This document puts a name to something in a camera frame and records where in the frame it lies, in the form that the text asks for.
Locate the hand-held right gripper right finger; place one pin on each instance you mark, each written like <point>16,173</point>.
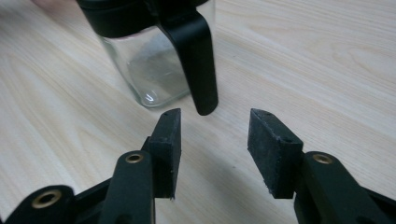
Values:
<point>274,155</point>

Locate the glass jar with black lid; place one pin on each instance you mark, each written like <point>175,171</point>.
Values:
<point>146,62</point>

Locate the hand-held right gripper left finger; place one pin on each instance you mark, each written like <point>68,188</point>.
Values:
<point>165,155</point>

